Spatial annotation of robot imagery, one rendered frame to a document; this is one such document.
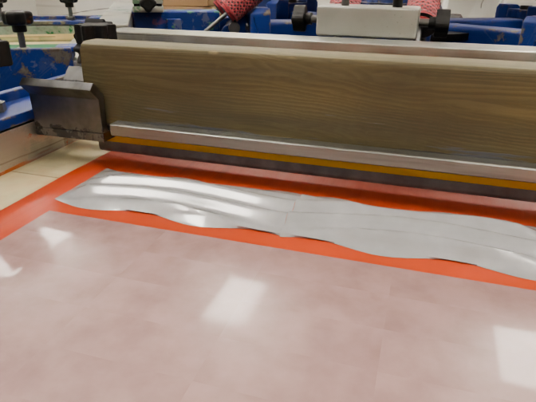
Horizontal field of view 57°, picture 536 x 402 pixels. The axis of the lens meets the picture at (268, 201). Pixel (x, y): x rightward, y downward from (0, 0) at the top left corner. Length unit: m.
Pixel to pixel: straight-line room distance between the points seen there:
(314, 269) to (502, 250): 0.12
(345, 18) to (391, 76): 0.30
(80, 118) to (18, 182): 0.07
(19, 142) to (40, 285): 0.21
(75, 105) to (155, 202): 0.14
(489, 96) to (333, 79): 0.11
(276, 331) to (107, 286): 0.10
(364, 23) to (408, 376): 0.50
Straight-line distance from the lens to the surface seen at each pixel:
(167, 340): 0.25
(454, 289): 0.30
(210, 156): 0.44
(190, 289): 0.28
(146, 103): 0.44
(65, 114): 0.48
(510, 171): 0.38
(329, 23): 0.67
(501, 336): 0.27
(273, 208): 0.36
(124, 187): 0.40
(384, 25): 0.66
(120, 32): 0.73
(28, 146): 0.50
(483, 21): 1.32
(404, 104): 0.38
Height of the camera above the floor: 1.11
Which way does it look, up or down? 25 degrees down
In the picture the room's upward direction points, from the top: 1 degrees clockwise
